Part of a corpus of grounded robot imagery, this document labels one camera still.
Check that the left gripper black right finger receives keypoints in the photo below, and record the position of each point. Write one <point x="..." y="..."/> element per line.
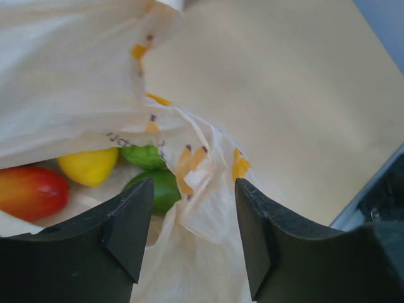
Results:
<point x="290" y="258"/>

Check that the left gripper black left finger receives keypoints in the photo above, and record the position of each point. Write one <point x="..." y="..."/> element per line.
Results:
<point x="93" y="257"/>

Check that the yellow fruit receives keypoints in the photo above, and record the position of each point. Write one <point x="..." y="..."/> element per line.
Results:
<point x="89" y="168"/>

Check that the green smooth fruit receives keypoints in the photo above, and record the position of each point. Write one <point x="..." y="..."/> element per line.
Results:
<point x="166" y="192"/>

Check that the green bumpy fruit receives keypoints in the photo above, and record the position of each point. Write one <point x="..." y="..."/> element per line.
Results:
<point x="144" y="157"/>

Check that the orange translucent plastic bag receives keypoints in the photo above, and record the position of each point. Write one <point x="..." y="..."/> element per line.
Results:
<point x="72" y="80"/>

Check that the red orange fruit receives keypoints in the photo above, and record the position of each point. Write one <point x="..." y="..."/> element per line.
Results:
<point x="32" y="193"/>

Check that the aluminium front rail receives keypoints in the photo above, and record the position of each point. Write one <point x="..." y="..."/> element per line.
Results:
<point x="380" y="200"/>

